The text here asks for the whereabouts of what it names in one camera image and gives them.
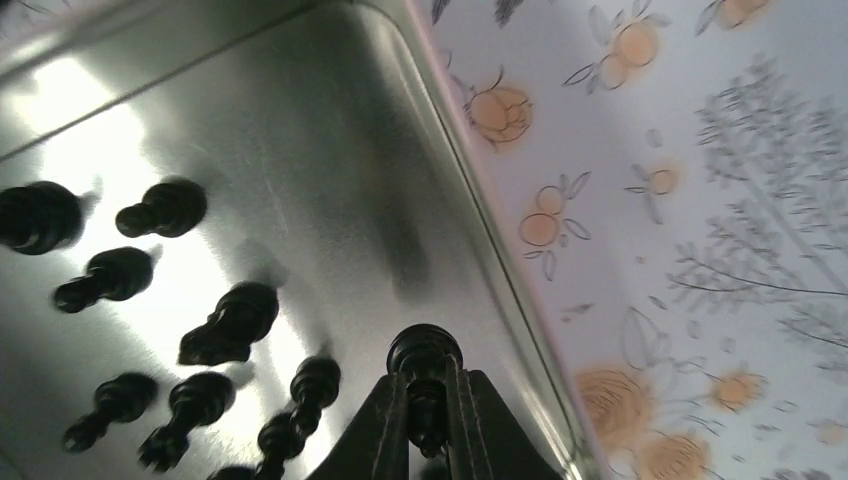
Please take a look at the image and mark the black pawn chess piece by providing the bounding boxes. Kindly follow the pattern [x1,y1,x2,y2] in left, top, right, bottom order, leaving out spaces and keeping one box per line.
[115,178,207,238]

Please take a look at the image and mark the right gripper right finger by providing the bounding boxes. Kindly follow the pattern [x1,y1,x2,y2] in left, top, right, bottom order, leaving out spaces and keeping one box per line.
[445,357,562,480]

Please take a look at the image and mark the black knight chess piece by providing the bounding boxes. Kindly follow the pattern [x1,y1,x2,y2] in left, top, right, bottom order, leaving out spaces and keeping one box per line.
[177,281,279,366]

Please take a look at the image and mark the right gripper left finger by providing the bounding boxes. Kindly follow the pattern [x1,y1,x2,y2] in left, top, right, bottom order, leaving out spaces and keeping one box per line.
[309,374,409,480]

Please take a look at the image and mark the floral patterned table mat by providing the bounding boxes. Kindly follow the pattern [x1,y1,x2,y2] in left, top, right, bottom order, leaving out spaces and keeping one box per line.
[420,1,847,479]

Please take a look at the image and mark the silver tin with black pieces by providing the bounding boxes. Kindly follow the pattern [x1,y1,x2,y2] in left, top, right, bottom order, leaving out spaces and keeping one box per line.
[1,1,599,479]

